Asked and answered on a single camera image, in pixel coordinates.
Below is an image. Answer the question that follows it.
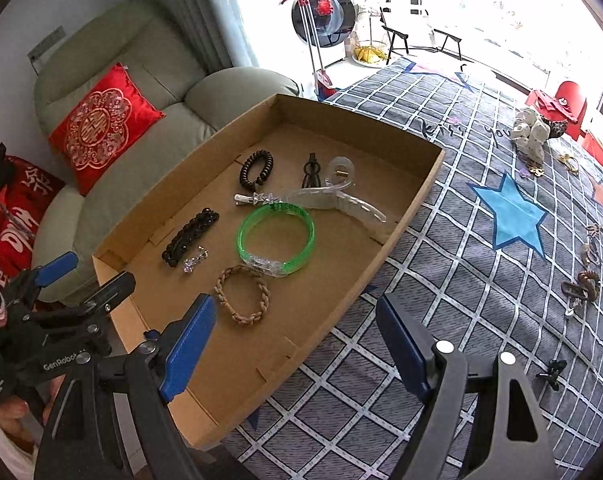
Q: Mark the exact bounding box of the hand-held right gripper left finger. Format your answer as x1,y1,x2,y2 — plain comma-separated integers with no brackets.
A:
34,292,220,480

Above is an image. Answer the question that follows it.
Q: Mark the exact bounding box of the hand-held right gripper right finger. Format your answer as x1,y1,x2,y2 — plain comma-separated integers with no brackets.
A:
374,292,565,480

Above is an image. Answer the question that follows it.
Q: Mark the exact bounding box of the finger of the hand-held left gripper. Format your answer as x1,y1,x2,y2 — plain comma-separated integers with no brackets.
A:
6,251,81,307
79,271,137,322

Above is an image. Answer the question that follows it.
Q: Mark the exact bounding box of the black beaded hair clip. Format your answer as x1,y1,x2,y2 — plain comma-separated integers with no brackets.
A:
161,208,222,267

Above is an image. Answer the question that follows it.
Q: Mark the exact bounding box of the green translucent bracelet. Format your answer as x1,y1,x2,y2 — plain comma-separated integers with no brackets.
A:
236,202,315,279

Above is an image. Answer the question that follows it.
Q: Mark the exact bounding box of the cardboard box tray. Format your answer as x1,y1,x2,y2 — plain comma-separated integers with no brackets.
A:
92,92,447,452

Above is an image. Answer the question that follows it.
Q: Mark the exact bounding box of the person's left hand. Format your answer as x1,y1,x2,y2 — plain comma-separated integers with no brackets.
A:
0,377,66,456

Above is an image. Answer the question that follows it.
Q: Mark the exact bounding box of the red cloth with white characters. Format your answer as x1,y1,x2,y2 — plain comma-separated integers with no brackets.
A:
0,151,66,287

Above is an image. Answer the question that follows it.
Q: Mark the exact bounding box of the grey checked star blanket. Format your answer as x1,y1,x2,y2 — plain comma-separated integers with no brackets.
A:
222,57,603,480

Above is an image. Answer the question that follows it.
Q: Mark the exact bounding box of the small crystal hair clip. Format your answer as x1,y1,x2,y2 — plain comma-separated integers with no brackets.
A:
182,245,211,275

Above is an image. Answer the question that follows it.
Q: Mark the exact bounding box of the red embroidered cushion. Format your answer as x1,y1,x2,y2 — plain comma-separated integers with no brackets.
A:
48,62,167,197

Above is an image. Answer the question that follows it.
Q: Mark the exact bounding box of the small black claw clip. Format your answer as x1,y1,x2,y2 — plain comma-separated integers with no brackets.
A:
535,358,568,392

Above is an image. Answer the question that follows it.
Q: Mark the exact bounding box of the clear large hair claw clip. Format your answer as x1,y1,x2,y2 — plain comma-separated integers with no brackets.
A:
286,156,388,227

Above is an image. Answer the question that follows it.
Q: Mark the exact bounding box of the silver star hair clip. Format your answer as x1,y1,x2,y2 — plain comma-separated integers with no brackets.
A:
233,190,283,209

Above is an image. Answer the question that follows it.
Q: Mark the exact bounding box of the black hair claw clip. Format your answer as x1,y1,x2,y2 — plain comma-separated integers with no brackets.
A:
300,152,325,189

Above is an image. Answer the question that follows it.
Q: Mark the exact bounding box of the beige sofa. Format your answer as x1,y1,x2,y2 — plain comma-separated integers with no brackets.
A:
30,0,303,307

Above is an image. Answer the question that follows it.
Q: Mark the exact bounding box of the white polka dot scrunchie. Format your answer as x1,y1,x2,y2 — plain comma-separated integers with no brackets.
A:
512,107,551,166

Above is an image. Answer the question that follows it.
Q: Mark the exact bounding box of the leopard print hair bow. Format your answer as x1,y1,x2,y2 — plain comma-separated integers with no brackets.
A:
544,115,571,139

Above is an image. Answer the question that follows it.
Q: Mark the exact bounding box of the grey pleated curtain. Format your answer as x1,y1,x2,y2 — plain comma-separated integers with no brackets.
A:
116,0,263,77

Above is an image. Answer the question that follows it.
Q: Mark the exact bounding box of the yellow bundle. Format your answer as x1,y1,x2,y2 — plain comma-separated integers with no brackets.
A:
353,44,388,67

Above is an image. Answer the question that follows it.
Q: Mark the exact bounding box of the red plastic chair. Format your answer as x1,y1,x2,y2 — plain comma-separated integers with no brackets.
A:
553,80,588,142

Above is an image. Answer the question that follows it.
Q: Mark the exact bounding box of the white washing machine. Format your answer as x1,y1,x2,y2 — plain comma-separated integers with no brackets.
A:
290,0,358,69

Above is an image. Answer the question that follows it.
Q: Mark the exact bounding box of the large window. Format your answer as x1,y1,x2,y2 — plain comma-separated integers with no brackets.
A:
410,0,603,127

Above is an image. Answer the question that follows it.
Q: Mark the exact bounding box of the beige braided bracelet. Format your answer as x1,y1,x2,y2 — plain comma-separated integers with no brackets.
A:
214,264,273,326

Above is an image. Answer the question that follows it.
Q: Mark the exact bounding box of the black spiral hair tie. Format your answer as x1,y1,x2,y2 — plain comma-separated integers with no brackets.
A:
240,148,276,187

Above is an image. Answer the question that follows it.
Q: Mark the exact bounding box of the wooden bead bracelet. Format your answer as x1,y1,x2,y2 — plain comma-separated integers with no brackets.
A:
560,269,603,307

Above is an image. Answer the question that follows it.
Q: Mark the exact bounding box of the grey wall switch panel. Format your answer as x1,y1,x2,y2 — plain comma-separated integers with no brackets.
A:
26,25,66,64

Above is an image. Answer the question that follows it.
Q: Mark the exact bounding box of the yellow hair tie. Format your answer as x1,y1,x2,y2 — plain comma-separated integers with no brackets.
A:
556,152,581,176

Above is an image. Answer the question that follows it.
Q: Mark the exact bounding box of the red handled mop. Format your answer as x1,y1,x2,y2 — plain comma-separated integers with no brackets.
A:
279,0,338,104

